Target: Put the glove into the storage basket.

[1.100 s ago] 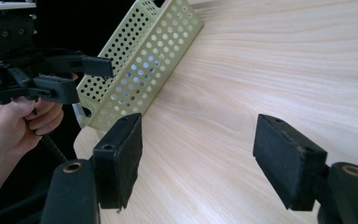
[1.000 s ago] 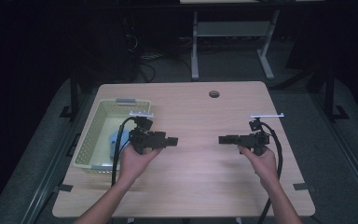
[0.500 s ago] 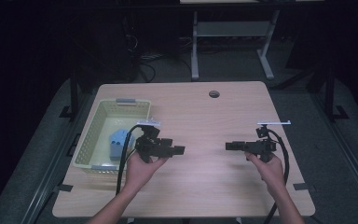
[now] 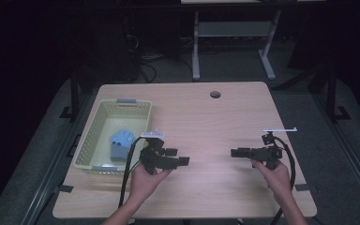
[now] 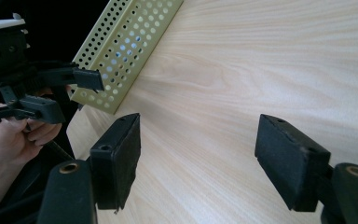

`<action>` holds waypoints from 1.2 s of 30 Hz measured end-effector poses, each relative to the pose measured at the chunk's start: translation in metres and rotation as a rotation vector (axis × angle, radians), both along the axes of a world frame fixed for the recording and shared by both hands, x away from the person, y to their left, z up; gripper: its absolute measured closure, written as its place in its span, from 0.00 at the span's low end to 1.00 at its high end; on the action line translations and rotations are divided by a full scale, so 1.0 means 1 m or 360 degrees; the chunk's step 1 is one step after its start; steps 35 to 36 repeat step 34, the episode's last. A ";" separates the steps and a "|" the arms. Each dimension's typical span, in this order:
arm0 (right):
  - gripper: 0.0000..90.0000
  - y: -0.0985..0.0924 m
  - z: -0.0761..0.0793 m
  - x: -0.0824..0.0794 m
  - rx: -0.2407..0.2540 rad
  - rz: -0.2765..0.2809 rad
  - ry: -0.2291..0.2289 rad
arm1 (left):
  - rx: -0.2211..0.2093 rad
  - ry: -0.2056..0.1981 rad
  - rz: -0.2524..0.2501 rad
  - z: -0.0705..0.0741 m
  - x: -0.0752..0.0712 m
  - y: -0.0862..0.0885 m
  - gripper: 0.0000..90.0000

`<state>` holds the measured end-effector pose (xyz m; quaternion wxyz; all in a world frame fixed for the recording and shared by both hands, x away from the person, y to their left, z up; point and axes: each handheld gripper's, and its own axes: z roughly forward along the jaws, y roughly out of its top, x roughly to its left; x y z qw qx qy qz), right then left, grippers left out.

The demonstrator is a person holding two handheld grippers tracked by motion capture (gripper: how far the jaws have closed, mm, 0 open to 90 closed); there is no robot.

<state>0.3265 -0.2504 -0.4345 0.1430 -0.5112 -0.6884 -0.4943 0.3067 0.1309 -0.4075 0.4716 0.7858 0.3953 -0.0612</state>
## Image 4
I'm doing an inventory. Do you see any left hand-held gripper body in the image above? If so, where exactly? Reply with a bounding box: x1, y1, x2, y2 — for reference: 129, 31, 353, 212
138, 128, 181, 175

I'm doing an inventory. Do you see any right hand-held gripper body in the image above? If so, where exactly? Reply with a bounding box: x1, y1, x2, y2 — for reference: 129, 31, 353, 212
250, 127, 298, 172

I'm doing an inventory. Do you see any blue glove with dark dots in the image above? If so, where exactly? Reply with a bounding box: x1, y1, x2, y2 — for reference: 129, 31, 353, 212
109, 128, 136, 162

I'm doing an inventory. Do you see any pale yellow perforated plastic basket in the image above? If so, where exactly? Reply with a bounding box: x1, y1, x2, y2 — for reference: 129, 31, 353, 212
72, 98, 154, 176

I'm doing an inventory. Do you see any person's right hand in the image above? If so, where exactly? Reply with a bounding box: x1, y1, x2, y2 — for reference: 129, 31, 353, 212
250, 158, 293, 202

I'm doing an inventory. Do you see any person's left hand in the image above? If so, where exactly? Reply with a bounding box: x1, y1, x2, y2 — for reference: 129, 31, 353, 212
127, 162, 173, 207

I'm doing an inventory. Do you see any black metal stand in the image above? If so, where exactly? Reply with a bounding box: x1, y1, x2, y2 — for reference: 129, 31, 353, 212
326, 64, 352, 123
59, 69, 81, 121

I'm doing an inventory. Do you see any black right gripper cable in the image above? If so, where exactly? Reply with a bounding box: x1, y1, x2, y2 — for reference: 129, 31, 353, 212
269, 135, 297, 225

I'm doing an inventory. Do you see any aluminium floor rail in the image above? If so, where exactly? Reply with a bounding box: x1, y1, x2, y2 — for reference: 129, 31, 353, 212
20, 93, 92, 225
312, 93, 360, 217

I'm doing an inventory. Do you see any tangle of floor cables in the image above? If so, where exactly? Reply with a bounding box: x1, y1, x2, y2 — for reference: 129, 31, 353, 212
126, 32, 195, 83

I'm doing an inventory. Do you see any white metal desk frame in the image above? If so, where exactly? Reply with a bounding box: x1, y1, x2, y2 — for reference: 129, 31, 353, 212
191, 9, 283, 82

